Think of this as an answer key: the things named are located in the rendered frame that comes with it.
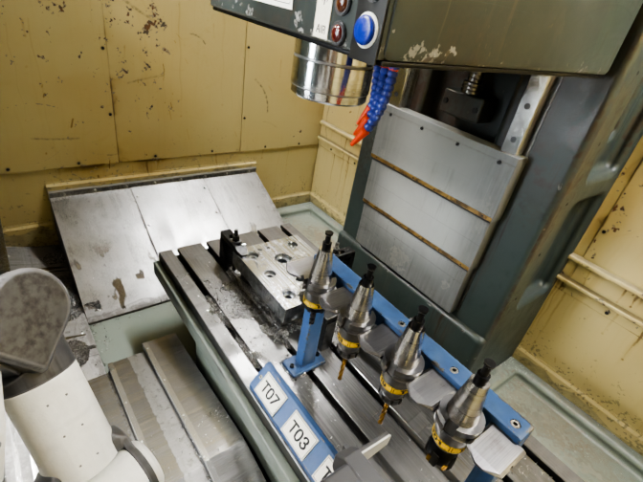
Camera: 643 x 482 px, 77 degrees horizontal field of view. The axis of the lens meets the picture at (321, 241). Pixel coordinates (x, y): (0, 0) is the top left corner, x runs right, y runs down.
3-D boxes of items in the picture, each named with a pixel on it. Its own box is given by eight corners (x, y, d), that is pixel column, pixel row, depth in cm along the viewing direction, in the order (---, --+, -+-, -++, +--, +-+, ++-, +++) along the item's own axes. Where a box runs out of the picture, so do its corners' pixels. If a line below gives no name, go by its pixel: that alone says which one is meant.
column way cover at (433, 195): (449, 317, 123) (519, 159, 96) (350, 239, 153) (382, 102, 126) (458, 312, 126) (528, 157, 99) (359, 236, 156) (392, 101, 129)
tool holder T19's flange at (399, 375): (428, 375, 63) (432, 364, 62) (401, 391, 60) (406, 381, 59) (399, 348, 67) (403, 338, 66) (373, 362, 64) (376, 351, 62)
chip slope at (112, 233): (101, 361, 124) (89, 295, 110) (60, 248, 166) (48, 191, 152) (327, 282, 175) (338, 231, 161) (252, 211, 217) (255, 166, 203)
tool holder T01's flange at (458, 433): (486, 427, 57) (493, 417, 56) (465, 454, 53) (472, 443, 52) (448, 397, 60) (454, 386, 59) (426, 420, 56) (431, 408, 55)
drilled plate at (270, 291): (283, 323, 104) (285, 309, 102) (232, 263, 122) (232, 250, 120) (349, 297, 118) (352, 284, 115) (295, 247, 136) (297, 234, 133)
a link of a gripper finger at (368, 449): (392, 432, 54) (359, 456, 51) (387, 446, 56) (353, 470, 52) (384, 423, 55) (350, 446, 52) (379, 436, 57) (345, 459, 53)
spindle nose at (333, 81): (382, 105, 83) (396, 41, 77) (327, 110, 73) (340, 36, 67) (328, 85, 92) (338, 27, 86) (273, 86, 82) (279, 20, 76)
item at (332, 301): (330, 317, 70) (331, 314, 69) (312, 299, 73) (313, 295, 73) (360, 305, 74) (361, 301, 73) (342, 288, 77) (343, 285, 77)
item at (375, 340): (373, 361, 63) (374, 358, 62) (351, 339, 66) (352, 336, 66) (403, 345, 67) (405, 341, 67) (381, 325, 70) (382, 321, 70)
